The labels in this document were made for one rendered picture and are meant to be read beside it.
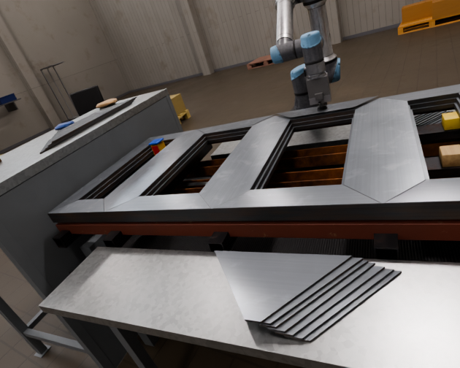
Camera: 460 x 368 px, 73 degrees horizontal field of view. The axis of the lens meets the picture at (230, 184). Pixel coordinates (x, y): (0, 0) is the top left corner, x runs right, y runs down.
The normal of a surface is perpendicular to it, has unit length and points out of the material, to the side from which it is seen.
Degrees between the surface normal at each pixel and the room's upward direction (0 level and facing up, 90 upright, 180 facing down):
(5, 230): 90
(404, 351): 0
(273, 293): 0
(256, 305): 0
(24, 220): 90
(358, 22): 90
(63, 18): 90
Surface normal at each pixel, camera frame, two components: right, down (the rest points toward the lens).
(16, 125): 0.84, 0.00
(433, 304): -0.30, -0.85
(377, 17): -0.46, 0.53
